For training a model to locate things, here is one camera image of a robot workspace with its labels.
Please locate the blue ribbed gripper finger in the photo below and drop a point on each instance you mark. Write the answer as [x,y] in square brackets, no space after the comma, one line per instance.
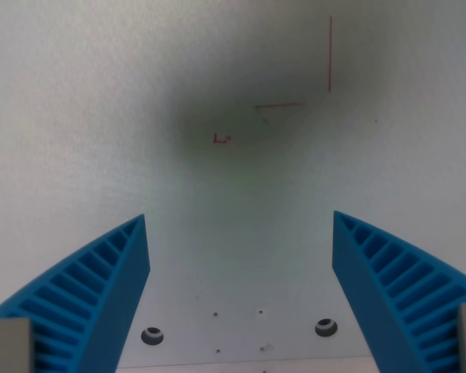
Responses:
[101,295]
[380,295]

